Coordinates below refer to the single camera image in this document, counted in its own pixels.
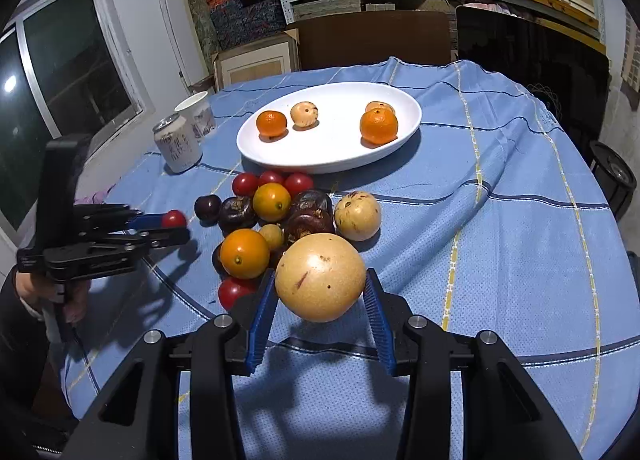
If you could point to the blue checked tablecloth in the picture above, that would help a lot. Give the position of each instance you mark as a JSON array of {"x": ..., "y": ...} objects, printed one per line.
[{"x": 500, "y": 250}]

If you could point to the white printed paper cup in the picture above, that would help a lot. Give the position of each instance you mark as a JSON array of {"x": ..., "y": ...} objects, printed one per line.
[{"x": 197, "y": 115}]

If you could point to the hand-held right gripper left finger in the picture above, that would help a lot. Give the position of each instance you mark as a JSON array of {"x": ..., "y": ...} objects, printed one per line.
[{"x": 262, "y": 325}]

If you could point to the person's left forearm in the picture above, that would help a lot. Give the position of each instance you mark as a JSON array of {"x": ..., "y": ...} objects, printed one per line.
[{"x": 20, "y": 370}]

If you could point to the white drink can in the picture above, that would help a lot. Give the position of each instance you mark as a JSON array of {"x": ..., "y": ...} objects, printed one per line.
[{"x": 177, "y": 145}]

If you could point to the white leaning board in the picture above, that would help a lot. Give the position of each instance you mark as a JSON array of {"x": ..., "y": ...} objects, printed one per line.
[{"x": 175, "y": 30}]

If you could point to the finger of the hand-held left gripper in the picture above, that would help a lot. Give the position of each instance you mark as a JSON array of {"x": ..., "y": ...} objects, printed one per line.
[
  {"x": 147, "y": 221},
  {"x": 170, "y": 238}
]

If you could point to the person's left hand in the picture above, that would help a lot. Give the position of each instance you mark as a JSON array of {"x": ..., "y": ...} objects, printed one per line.
[{"x": 77, "y": 305}]

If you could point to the small tan fruit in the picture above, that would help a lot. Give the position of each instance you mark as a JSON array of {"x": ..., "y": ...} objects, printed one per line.
[
  {"x": 305, "y": 114},
  {"x": 375, "y": 106}
]

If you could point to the large tan passion fruit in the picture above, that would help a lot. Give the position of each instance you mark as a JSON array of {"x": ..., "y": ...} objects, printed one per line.
[{"x": 320, "y": 277}]

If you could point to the red cherry tomato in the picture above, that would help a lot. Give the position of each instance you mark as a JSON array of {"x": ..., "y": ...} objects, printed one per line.
[
  {"x": 244, "y": 184},
  {"x": 299, "y": 184},
  {"x": 234, "y": 292},
  {"x": 270, "y": 177},
  {"x": 173, "y": 218}
]

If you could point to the stack of blue patterned boxes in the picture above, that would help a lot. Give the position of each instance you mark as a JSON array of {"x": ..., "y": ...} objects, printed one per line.
[{"x": 245, "y": 20}]

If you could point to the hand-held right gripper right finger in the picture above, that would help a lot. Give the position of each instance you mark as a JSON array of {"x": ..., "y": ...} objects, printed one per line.
[{"x": 379, "y": 327}]

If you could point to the mandarin orange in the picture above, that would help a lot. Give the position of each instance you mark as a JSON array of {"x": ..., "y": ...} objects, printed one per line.
[
  {"x": 272, "y": 124},
  {"x": 378, "y": 128}
]

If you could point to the tan speckled passion fruit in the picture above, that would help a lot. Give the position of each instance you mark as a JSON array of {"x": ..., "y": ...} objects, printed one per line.
[{"x": 357, "y": 216}]

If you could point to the brown wooden board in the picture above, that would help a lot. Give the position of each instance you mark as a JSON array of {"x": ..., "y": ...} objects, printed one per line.
[{"x": 375, "y": 40}]

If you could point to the pink cloth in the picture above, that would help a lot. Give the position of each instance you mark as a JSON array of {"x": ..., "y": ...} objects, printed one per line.
[{"x": 95, "y": 197}]

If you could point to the grey stone panel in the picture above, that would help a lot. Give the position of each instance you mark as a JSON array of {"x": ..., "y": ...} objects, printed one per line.
[{"x": 197, "y": 25}]

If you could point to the white oval plate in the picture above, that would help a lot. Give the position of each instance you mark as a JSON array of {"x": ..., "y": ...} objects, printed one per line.
[{"x": 330, "y": 150}]

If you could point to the aluminium frame window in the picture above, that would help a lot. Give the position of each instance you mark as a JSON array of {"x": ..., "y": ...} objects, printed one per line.
[{"x": 75, "y": 65}]

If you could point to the small yellow tomato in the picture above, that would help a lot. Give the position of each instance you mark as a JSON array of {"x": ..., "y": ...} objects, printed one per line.
[{"x": 271, "y": 236}]

